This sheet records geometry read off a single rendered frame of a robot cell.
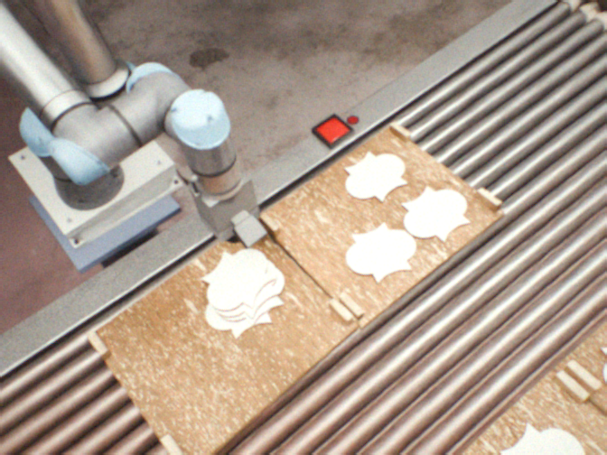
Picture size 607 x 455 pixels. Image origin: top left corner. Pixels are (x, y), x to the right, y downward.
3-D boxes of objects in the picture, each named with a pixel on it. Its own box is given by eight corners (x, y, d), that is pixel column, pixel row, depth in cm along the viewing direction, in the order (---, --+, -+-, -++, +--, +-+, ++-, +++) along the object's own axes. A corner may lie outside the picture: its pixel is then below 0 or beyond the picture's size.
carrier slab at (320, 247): (256, 222, 137) (255, 218, 136) (390, 129, 149) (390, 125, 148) (361, 330, 121) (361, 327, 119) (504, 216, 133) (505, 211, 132)
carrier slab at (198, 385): (89, 339, 124) (86, 336, 123) (251, 223, 137) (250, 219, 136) (187, 478, 108) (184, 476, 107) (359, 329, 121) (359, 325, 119)
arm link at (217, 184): (247, 159, 94) (203, 188, 91) (251, 178, 98) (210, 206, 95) (218, 133, 97) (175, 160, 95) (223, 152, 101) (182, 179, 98)
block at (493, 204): (473, 197, 134) (475, 190, 132) (479, 192, 135) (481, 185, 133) (495, 214, 132) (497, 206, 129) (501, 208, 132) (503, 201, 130)
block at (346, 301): (337, 301, 123) (337, 295, 120) (344, 296, 123) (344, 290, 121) (358, 323, 120) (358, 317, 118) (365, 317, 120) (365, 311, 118)
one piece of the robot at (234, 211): (221, 215, 91) (239, 271, 104) (268, 182, 93) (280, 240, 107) (176, 170, 96) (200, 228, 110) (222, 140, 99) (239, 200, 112)
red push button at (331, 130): (315, 133, 151) (315, 129, 150) (334, 120, 153) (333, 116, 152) (331, 146, 149) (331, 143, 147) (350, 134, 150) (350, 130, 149)
